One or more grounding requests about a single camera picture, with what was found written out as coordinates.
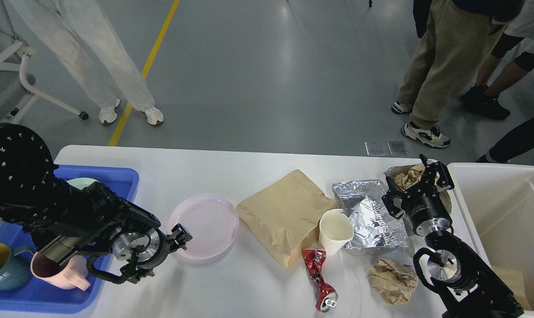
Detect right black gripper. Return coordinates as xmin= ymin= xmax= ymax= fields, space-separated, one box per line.
xmin=382 ymin=154 xmax=455 ymax=237

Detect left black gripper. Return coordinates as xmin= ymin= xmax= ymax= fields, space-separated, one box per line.
xmin=110 ymin=223 xmax=193 ymax=284

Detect pink plate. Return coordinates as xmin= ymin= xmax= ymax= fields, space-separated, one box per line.
xmin=168 ymin=193 xmax=240 ymax=260

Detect brown paper bag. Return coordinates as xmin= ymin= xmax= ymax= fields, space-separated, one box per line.
xmin=236 ymin=170 xmax=335 ymax=269

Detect pink mug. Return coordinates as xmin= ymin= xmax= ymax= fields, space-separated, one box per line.
xmin=30 ymin=252 xmax=91 ymax=291

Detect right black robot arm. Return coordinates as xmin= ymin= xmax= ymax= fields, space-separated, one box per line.
xmin=382 ymin=155 xmax=524 ymax=318

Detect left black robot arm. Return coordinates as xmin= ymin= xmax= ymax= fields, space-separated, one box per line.
xmin=0 ymin=123 xmax=192 ymax=284

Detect foil bowl with paper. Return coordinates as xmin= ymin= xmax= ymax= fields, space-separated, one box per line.
xmin=384 ymin=163 xmax=452 ymax=214

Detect floor outlet plates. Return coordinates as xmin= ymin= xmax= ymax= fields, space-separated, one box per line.
xmin=365 ymin=141 xmax=410 ymax=157

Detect crumpled aluminium foil tray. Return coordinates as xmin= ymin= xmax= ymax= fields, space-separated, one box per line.
xmin=332 ymin=179 xmax=409 ymax=255

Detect white plastic bin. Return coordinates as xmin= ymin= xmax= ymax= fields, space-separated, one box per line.
xmin=448 ymin=163 xmax=534 ymax=318

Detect white paper cup upright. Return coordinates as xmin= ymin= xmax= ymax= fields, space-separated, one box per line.
xmin=318 ymin=209 xmax=354 ymax=255

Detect crumpled brown paper ball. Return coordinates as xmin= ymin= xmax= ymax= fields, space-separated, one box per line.
xmin=367 ymin=258 xmax=419 ymax=305

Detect green plate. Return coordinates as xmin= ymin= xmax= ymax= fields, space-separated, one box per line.
xmin=67 ymin=177 xmax=98 ymax=190

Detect crushed red can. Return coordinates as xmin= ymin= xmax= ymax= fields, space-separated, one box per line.
xmin=302 ymin=248 xmax=339 ymax=313

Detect blue plastic tray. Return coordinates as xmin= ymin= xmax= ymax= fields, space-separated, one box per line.
xmin=0 ymin=165 xmax=139 ymax=314

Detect person in khaki trousers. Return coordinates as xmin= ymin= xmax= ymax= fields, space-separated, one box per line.
xmin=391 ymin=0 xmax=524 ymax=149

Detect person in black shorts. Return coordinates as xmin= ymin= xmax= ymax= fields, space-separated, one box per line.
xmin=462 ymin=0 xmax=534 ymax=120

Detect teal mug yellow inside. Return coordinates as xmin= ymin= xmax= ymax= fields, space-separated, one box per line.
xmin=0 ymin=243 xmax=35 ymax=291

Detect grey office chair left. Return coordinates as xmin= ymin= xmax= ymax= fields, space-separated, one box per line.
xmin=0 ymin=0 xmax=89 ymax=124

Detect person in white trousers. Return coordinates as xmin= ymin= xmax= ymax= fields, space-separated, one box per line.
xmin=11 ymin=0 xmax=164 ymax=125

